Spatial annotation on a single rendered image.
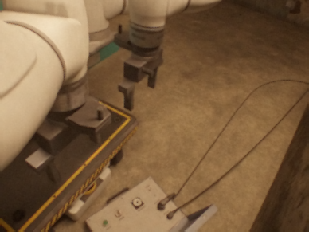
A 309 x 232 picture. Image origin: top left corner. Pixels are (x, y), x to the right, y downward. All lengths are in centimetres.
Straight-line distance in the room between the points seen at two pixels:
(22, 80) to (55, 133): 22
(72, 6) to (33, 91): 13
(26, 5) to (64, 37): 5
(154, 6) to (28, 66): 36
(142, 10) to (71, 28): 26
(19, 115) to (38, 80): 4
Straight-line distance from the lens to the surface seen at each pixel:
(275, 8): 425
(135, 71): 59
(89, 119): 39
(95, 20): 79
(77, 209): 109
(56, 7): 30
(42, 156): 47
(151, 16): 54
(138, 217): 114
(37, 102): 23
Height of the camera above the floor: 112
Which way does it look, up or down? 43 degrees down
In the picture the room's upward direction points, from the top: 9 degrees clockwise
